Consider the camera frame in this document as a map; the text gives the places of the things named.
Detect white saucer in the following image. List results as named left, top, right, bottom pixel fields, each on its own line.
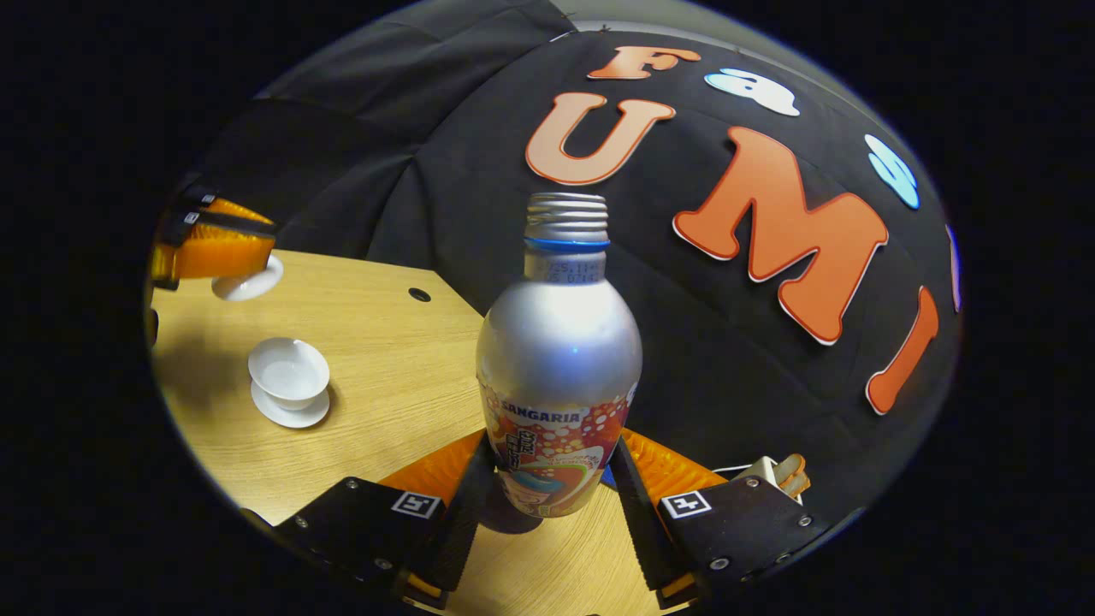
left=251, top=381, right=331, bottom=429

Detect white teacup lid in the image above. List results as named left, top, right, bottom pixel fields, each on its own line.
left=212, top=254, right=285, bottom=302

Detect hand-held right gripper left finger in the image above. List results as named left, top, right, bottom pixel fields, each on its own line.
left=274, top=430, right=497, bottom=610

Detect silver water bottle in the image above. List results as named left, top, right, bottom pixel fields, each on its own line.
left=476, top=192, right=643, bottom=518

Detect white toaster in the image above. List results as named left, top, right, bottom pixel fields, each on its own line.
left=736, top=456, right=801, bottom=501

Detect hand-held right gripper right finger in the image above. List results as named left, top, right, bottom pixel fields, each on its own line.
left=609, top=430, right=814, bottom=610

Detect dark round coaster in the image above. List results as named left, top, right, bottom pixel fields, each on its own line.
left=479, top=483, right=544, bottom=536

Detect bread slice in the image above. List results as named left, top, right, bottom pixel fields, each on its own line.
left=777, top=453, right=810, bottom=499

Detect white teacup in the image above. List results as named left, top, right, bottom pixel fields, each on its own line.
left=248, top=337, right=331, bottom=412

